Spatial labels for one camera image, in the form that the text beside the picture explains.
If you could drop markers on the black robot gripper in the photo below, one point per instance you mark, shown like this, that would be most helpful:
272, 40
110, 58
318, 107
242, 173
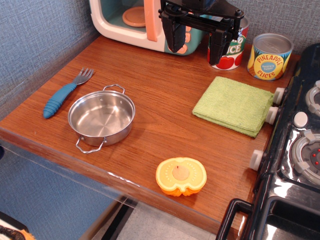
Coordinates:
217, 17

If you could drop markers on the stainless steel pot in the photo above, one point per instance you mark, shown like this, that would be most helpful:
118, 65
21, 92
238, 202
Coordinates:
101, 118

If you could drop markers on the green folded cloth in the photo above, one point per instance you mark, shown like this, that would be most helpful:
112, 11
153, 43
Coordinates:
234, 105

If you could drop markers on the tomato sauce can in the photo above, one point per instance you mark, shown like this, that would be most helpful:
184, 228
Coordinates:
234, 54

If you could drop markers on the toy microwave oven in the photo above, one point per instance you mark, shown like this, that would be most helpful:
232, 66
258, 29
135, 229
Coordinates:
107, 15

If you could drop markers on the orange microwave turntable plate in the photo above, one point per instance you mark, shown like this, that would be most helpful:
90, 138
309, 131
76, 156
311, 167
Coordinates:
134, 17

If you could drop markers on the pineapple slices can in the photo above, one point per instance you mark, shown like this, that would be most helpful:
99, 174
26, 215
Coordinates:
269, 56

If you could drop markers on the white stove knob rear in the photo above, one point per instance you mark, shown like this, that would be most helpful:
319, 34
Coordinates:
278, 95

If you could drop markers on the white stove knob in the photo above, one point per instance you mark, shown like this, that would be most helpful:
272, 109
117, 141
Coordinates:
271, 115
278, 95
255, 160

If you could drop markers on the white stove knob middle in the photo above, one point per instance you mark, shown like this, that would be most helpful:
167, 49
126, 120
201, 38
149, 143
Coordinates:
271, 115

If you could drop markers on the white stove knob front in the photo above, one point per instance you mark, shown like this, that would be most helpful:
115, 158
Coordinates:
255, 160

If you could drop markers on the orange toy pumpkin half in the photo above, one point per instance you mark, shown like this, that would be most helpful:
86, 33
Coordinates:
181, 176

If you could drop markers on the black toy stove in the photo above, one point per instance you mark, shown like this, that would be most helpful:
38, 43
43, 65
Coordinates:
286, 194

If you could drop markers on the blue handled fork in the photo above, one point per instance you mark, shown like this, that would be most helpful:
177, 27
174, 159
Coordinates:
56, 101

